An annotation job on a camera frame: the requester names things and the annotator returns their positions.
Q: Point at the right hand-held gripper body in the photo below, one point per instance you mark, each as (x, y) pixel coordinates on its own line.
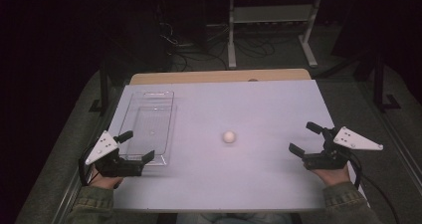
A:
(326, 161)

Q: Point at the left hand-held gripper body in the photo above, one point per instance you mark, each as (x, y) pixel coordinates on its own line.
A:
(126, 168)

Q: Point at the clear plastic tray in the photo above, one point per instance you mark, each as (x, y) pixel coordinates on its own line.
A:
(151, 124)

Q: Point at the white ball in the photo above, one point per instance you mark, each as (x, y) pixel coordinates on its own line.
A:
(229, 136)

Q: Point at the person's right hand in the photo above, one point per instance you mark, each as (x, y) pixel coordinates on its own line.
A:
(333, 176)

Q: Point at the person's left hand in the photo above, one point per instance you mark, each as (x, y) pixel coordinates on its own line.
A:
(104, 181)

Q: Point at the black metal stand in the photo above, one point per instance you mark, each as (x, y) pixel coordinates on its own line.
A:
(104, 84)
(379, 84)

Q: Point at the wooden table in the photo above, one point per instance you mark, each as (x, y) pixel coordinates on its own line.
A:
(215, 76)

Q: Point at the white metal desk frame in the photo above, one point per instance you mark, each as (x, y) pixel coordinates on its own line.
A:
(272, 13)

